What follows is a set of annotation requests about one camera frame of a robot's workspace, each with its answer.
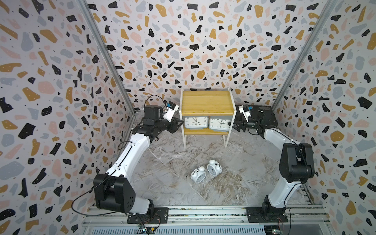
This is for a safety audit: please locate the grey square clock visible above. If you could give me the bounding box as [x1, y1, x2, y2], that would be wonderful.
[209, 116, 232, 132]
[184, 116, 209, 129]

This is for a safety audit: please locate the wooden shelf white metal frame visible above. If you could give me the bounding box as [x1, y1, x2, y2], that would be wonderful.
[179, 88, 237, 147]

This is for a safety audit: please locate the white twin-bell clock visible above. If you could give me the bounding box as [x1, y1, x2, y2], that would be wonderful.
[190, 166, 207, 183]
[207, 159, 222, 177]

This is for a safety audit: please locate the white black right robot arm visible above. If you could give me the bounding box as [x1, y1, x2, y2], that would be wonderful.
[233, 105, 314, 216]

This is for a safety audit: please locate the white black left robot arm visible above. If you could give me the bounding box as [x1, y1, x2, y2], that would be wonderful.
[91, 102, 183, 217]

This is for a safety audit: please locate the black flat case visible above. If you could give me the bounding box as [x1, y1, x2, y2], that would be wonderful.
[252, 106, 278, 128]

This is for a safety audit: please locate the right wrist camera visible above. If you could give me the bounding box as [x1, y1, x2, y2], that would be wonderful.
[239, 105, 253, 122]

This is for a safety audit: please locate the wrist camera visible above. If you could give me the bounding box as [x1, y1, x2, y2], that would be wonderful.
[163, 101, 179, 122]
[239, 105, 253, 122]

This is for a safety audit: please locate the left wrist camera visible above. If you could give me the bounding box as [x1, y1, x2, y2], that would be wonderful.
[163, 101, 179, 122]

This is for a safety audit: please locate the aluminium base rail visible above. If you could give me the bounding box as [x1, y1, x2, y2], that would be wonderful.
[82, 205, 335, 235]

